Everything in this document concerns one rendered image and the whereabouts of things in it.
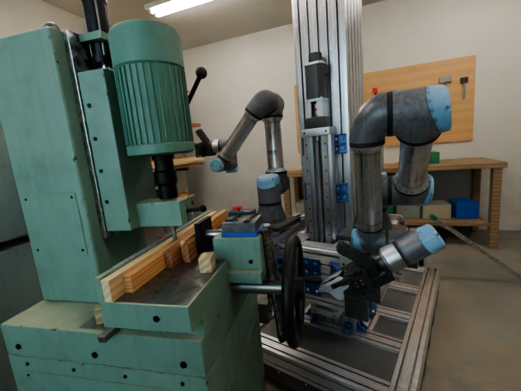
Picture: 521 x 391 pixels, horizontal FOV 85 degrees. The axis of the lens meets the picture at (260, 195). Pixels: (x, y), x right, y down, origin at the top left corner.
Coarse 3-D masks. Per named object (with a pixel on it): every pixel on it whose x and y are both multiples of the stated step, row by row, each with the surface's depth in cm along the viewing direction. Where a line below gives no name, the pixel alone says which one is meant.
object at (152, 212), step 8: (144, 200) 82; (152, 200) 81; (160, 200) 80; (168, 200) 78; (176, 200) 77; (184, 200) 78; (136, 208) 79; (144, 208) 78; (152, 208) 78; (160, 208) 77; (168, 208) 77; (176, 208) 76; (184, 208) 78; (144, 216) 79; (152, 216) 78; (160, 216) 78; (168, 216) 77; (176, 216) 77; (184, 216) 78; (192, 216) 83; (144, 224) 79; (152, 224) 79; (160, 224) 78; (168, 224) 78; (176, 224) 77; (184, 224) 78
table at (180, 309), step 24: (192, 264) 76; (216, 264) 74; (144, 288) 64; (168, 288) 63; (192, 288) 62; (216, 288) 69; (120, 312) 59; (144, 312) 58; (168, 312) 56; (192, 312) 57
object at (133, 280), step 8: (216, 216) 110; (224, 216) 118; (216, 224) 110; (176, 240) 84; (160, 256) 73; (144, 264) 68; (152, 264) 70; (160, 264) 73; (128, 272) 64; (136, 272) 64; (144, 272) 67; (152, 272) 70; (128, 280) 62; (136, 280) 64; (144, 280) 67; (128, 288) 63; (136, 288) 64
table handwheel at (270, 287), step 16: (288, 240) 72; (288, 256) 67; (288, 272) 64; (304, 272) 88; (240, 288) 78; (256, 288) 77; (272, 288) 76; (288, 288) 63; (304, 288) 76; (288, 304) 62; (304, 304) 85; (288, 320) 62; (304, 320) 82; (288, 336) 64
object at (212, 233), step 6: (210, 216) 88; (198, 222) 82; (204, 222) 84; (210, 222) 88; (198, 228) 80; (204, 228) 83; (210, 228) 88; (198, 234) 80; (204, 234) 83; (210, 234) 83; (216, 234) 83; (198, 240) 81; (204, 240) 83; (210, 240) 87; (198, 246) 81; (204, 246) 83; (198, 252) 82
